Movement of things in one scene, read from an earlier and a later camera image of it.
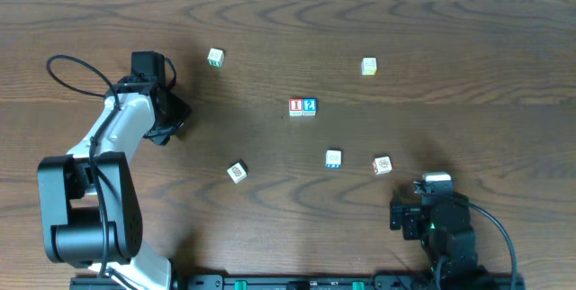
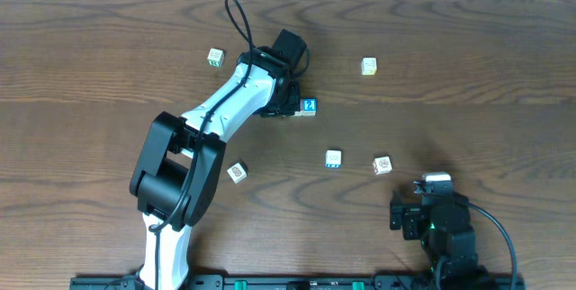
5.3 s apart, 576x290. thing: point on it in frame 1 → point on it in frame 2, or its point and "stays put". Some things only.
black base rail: (325, 282) stays put
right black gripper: (398, 214) stays put
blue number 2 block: (310, 106) stays put
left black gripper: (175, 113) → (291, 102)
